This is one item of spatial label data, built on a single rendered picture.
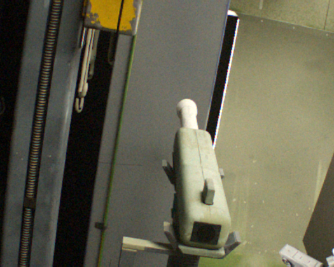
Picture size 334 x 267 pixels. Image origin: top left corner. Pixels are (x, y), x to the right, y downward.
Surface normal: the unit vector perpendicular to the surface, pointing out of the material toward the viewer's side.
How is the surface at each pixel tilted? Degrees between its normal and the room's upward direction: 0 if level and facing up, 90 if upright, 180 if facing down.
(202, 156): 0
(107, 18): 90
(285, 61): 57
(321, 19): 90
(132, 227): 90
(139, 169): 90
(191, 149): 0
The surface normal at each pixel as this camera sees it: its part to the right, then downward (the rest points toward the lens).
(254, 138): 0.11, -0.28
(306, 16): 0.01, 0.29
